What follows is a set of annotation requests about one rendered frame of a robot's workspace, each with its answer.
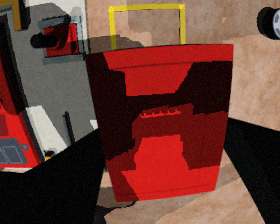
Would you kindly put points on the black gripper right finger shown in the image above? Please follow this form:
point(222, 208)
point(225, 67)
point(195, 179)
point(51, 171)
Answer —
point(255, 152)

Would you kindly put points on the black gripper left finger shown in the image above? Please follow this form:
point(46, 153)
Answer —
point(61, 190)

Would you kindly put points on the black toy car tyre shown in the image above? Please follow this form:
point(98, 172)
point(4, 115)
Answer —
point(271, 23)

